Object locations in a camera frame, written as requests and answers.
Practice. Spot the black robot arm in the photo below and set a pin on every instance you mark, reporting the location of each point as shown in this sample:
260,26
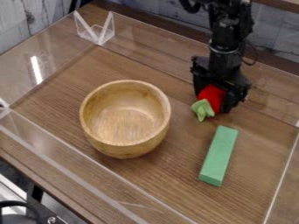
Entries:
230,24

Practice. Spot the green rectangular block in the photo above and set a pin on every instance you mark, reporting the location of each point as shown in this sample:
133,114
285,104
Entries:
212,171

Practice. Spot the clear acrylic enclosure wall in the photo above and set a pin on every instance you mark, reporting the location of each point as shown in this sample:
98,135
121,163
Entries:
92,191

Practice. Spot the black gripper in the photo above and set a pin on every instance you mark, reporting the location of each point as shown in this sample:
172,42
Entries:
232,81

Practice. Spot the red plush fruit green leaves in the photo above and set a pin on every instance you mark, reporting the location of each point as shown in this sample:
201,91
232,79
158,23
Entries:
208,104

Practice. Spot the wooden bowl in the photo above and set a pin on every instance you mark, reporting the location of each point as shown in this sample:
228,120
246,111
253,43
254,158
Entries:
124,117

